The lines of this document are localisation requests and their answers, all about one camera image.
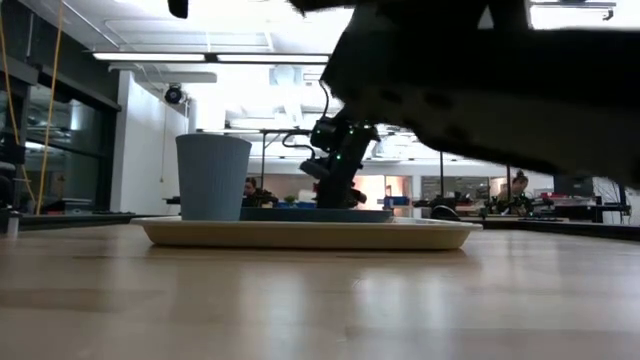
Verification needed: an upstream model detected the black security camera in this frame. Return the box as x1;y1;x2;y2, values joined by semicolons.
163;84;186;107

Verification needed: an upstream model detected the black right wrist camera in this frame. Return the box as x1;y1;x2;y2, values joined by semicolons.
298;158;332;182

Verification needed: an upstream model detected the cluttered background workbench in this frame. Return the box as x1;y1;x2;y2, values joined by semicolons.
462;192;634;224

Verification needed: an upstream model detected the dark blue plate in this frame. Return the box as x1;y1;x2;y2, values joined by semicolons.
238;206;395;224

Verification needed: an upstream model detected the beige plastic tray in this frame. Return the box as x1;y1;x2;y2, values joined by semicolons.
130;215;484;252

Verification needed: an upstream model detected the person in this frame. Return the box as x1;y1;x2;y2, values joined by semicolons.
494;169;534;214
241;176;279;209

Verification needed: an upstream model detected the black framed glass partition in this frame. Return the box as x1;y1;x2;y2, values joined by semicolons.
0;0;122;217

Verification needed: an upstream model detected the yellow cable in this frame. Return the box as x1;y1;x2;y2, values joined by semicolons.
0;0;67;217

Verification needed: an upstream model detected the long ceiling light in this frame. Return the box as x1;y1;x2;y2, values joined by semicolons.
91;50;208;64
215;52;332;65

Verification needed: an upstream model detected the ribbed light blue cup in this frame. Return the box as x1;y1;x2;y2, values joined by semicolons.
175;133;253;222

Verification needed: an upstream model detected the black background monitor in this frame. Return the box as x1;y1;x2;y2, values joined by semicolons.
553;174;596;199

